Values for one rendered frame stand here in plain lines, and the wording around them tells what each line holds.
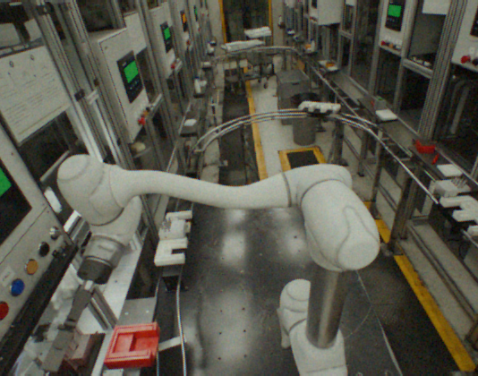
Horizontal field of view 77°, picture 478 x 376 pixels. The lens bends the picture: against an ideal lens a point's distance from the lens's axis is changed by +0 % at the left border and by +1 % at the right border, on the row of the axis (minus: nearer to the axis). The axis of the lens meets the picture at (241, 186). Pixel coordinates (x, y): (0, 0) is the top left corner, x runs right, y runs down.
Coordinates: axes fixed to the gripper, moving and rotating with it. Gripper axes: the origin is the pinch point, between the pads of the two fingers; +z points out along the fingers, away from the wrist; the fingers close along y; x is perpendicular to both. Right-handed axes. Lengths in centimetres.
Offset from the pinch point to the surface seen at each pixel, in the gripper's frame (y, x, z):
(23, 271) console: -6.3, -14.8, -15.4
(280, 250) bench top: -49, 85, -73
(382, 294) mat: -64, 182, -80
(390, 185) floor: -75, 231, -211
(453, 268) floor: -38, 230, -108
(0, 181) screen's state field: 8.9, -25.7, -28.2
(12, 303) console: -5.8, -13.3, -8.1
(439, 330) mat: -41, 201, -58
